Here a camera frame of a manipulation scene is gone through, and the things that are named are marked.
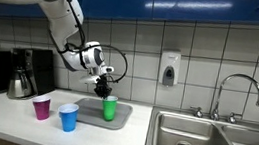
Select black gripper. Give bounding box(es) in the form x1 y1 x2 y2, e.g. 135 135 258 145
92 73 116 100

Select green plastic cup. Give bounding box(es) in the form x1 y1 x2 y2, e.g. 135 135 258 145
99 94 119 123

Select blue plastic cup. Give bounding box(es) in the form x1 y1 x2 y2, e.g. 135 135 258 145
54 101 81 134

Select magenta plastic cup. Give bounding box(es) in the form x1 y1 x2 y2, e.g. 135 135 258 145
30 93 54 123

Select grey plastic tray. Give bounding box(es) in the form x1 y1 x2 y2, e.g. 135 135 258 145
71 95 135 133

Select stainless steel carafe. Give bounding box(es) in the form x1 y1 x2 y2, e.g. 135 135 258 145
6 66 37 101

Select blue upper cabinets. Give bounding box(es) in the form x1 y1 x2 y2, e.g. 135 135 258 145
0 0 259 53

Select chrome gooseneck faucet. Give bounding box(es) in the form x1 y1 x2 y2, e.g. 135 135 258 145
209 70 259 127

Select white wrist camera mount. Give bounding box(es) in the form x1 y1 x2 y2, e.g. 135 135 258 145
79 61 116 88

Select white wall soap dispenser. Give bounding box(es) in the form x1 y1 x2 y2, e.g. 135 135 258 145
157 48 183 88

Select chrome faucet handle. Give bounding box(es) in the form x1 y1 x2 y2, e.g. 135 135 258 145
188 105 205 119
225 111 244 126

